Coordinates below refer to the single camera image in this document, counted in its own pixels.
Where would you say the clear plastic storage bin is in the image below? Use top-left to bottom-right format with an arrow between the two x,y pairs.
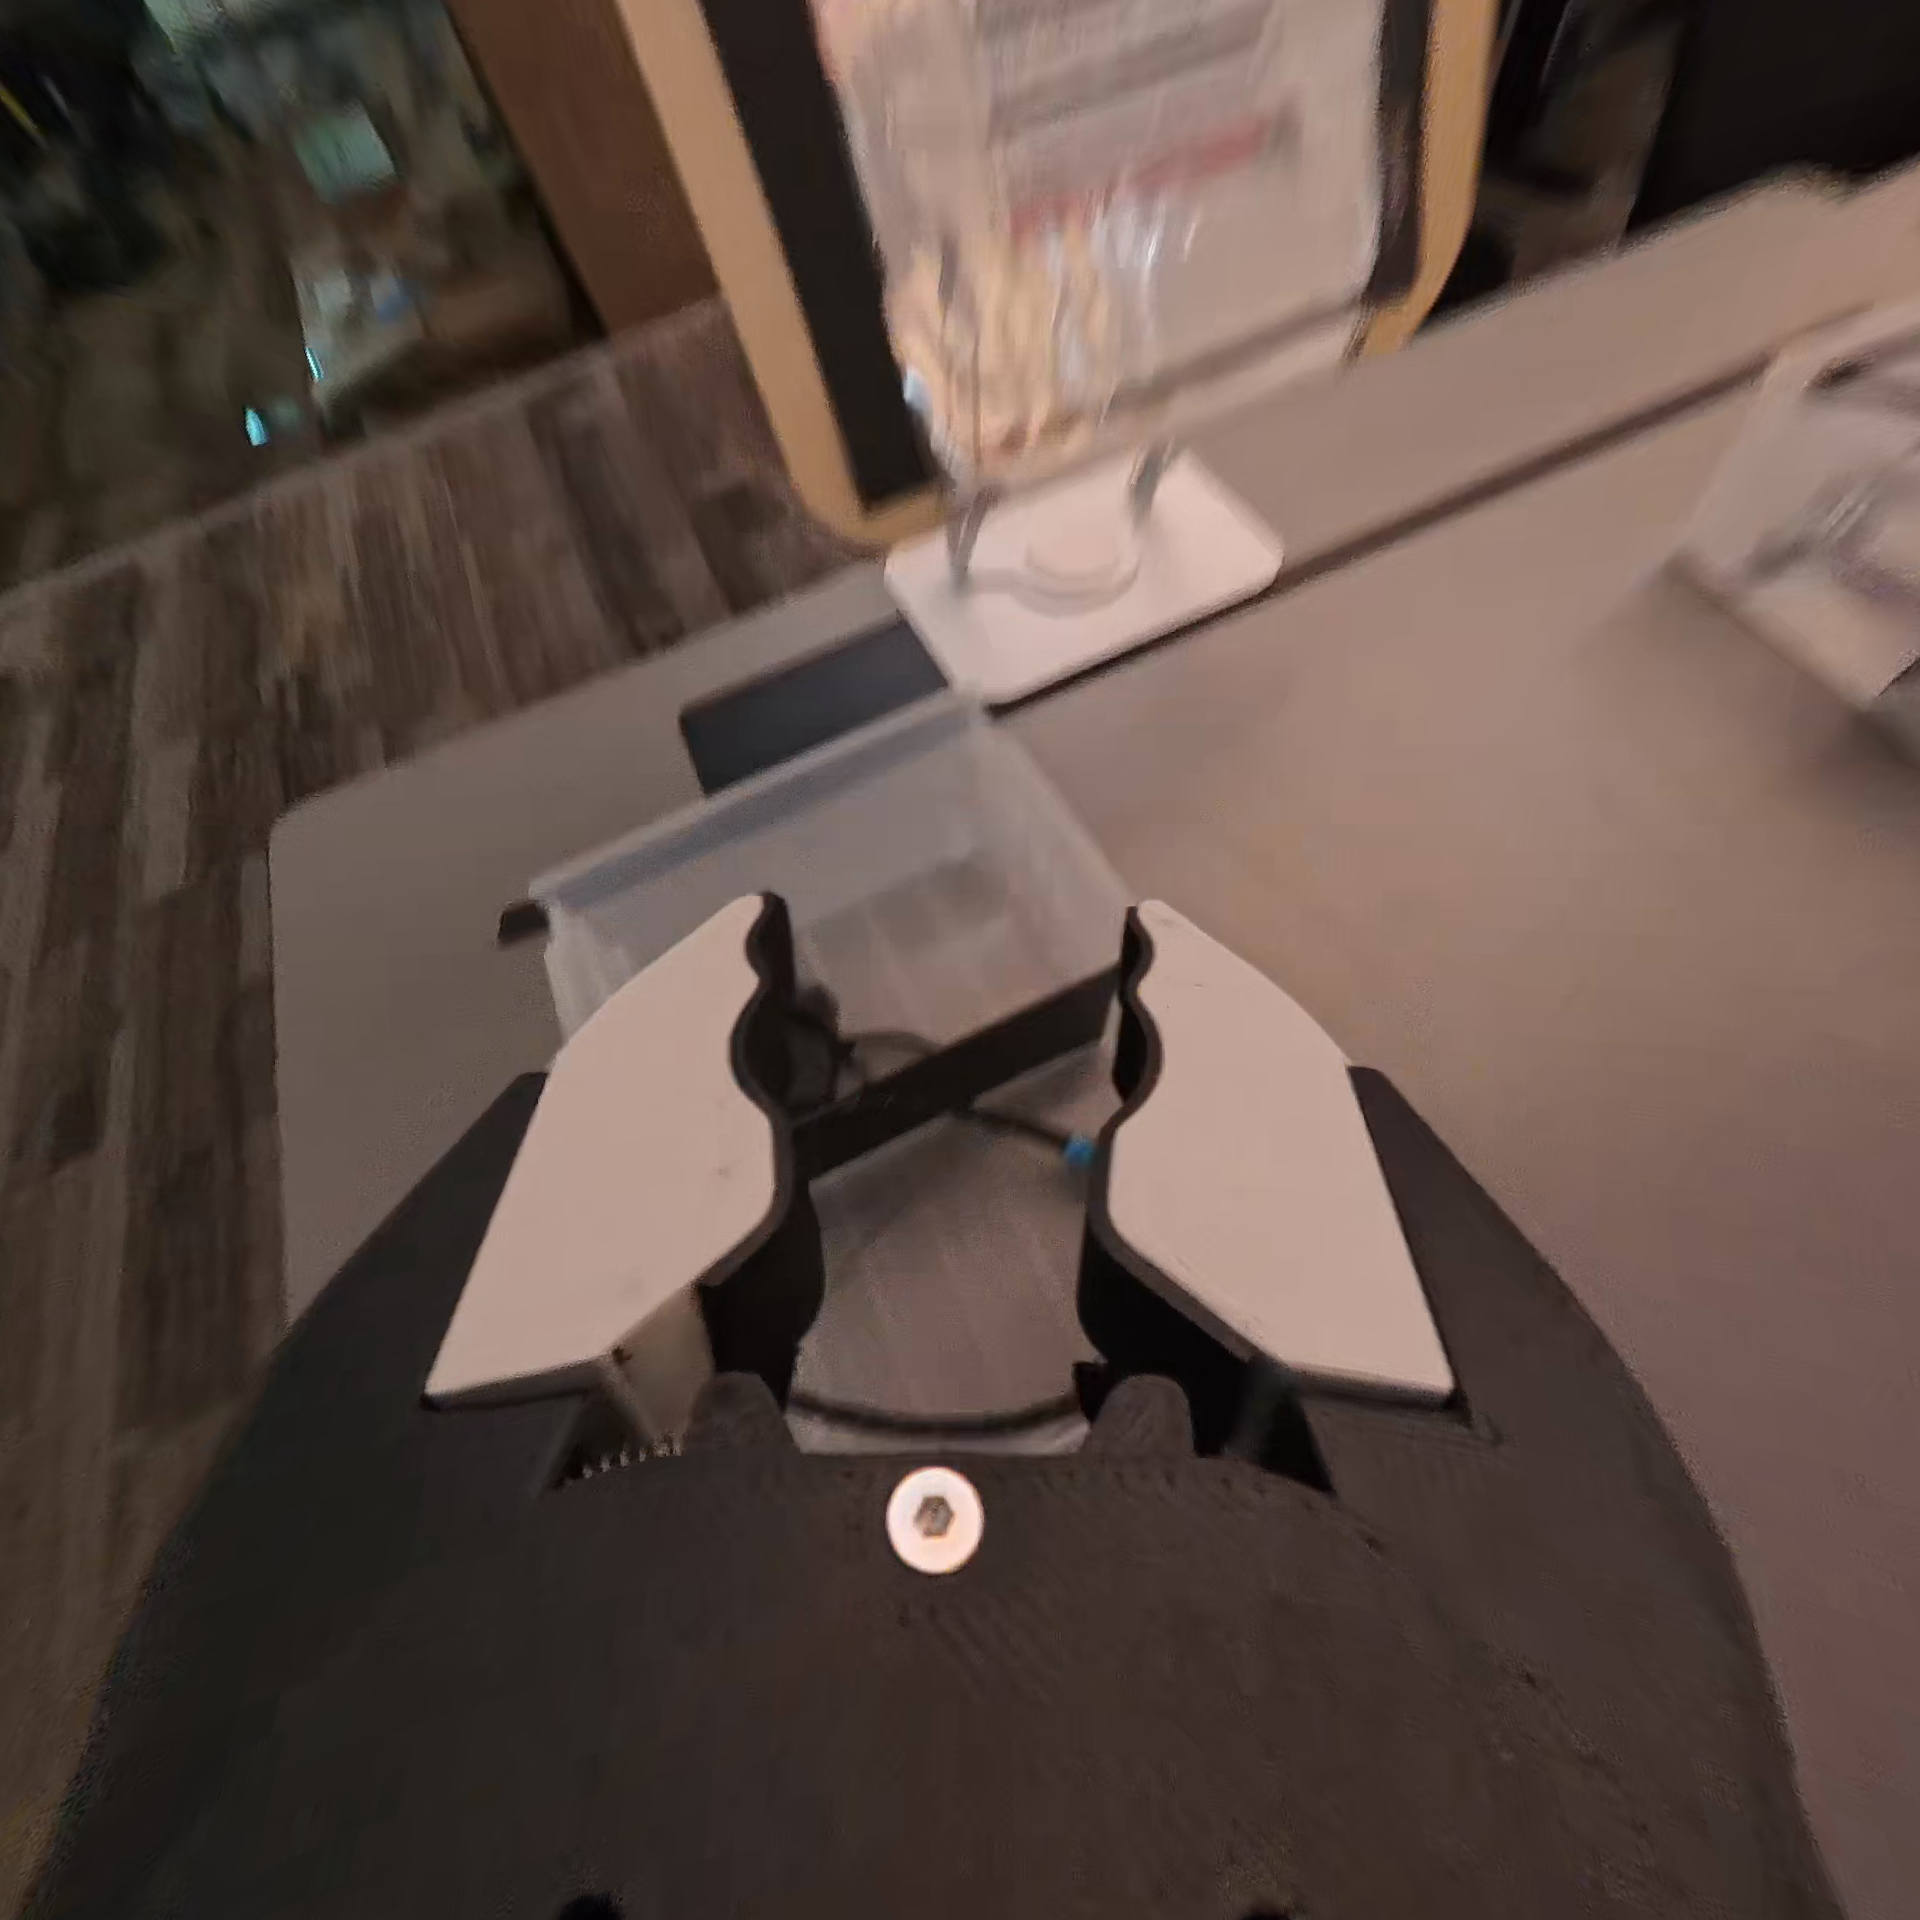
1668,305 -> 1920,740
525,703 -> 1137,1450

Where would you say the sign stand with white base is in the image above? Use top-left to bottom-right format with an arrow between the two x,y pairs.
816,0 -> 1388,707

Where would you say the thin black cable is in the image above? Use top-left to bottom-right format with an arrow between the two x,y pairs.
779,1006 -> 1103,1429

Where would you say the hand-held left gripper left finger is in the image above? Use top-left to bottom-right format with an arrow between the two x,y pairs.
420,890 -> 827,1453

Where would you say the printed instruction sheet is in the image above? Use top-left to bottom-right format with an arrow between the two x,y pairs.
839,0 -> 1305,376

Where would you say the black plastic panel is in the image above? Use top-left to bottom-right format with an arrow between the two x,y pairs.
794,972 -> 1123,1176

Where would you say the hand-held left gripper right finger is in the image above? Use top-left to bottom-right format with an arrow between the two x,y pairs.
1076,898 -> 1457,1459

